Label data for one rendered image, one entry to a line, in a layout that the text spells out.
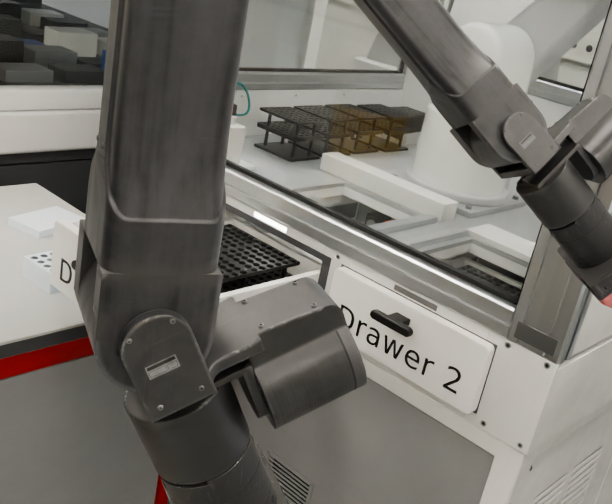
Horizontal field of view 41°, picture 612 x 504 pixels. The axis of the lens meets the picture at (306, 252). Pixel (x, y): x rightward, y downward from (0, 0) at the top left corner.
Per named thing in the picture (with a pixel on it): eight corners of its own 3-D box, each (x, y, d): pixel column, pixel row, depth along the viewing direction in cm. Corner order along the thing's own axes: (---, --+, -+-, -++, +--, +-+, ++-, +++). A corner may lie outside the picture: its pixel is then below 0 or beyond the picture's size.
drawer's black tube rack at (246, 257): (191, 323, 122) (197, 284, 120) (123, 277, 133) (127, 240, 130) (293, 296, 138) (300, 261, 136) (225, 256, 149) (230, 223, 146)
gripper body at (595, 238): (615, 223, 87) (576, 173, 85) (658, 259, 78) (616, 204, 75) (565, 261, 89) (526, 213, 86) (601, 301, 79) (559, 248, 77)
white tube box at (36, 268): (49, 294, 139) (51, 274, 137) (21, 275, 143) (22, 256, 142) (108, 280, 148) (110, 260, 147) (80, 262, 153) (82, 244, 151)
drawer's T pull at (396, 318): (407, 339, 117) (410, 330, 117) (368, 317, 121) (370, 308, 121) (422, 333, 120) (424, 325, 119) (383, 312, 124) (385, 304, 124)
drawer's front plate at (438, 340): (469, 416, 116) (489, 348, 112) (321, 327, 133) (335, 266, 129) (475, 412, 117) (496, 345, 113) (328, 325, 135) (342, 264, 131)
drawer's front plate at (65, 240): (160, 368, 113) (170, 296, 109) (49, 283, 130) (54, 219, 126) (170, 364, 114) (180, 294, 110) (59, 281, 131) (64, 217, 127)
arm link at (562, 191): (500, 184, 81) (531, 189, 76) (546, 136, 82) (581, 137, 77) (539, 232, 84) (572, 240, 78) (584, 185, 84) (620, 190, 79)
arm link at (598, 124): (463, 140, 83) (495, 130, 75) (539, 63, 84) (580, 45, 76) (540, 224, 85) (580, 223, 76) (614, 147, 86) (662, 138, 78)
